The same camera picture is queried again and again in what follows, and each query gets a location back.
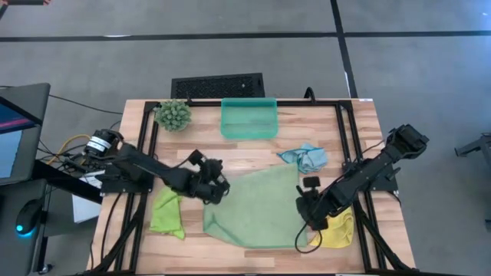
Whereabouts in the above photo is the lime green microfiber towel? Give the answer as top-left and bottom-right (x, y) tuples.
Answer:
(149, 186), (186, 241)

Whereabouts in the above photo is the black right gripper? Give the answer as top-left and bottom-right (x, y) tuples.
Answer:
(295, 186), (334, 232)

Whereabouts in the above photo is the light blue microfiber towel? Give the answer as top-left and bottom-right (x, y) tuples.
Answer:
(276, 143), (329, 175)

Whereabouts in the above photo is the dark grey laptop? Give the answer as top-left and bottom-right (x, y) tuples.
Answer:
(0, 83), (51, 187)

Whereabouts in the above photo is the white paper sheet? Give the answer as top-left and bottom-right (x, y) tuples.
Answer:
(71, 170), (105, 224)

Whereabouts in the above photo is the yellow cable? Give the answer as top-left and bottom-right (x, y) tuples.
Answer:
(48, 133), (92, 166)

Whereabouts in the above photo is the mint green microfiber towel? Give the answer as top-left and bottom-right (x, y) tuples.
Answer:
(203, 163), (309, 249)

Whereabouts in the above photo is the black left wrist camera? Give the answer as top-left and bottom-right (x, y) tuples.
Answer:
(187, 149), (205, 166)

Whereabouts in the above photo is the black computer mouse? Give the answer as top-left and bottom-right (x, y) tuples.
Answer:
(15, 199), (44, 236)

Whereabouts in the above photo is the dark grey side desk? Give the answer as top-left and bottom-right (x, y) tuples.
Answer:
(0, 159), (104, 276)

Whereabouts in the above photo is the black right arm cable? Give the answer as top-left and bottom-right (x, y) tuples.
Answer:
(294, 220), (325, 255)

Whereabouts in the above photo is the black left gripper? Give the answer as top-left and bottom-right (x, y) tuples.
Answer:
(183, 158), (232, 206)

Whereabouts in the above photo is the yellow microfiber towel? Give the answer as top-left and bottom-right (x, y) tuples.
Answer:
(308, 205), (355, 249)

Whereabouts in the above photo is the black aluminium table frame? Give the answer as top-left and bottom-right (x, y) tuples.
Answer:
(86, 98), (417, 275)

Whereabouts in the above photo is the teal translucent plastic bin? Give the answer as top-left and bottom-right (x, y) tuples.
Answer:
(219, 97), (278, 140)

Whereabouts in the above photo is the black floor stand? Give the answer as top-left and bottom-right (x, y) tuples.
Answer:
(454, 133), (491, 158)

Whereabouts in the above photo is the artificial plant in white pot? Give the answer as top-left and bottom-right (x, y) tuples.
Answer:
(153, 98), (193, 133)

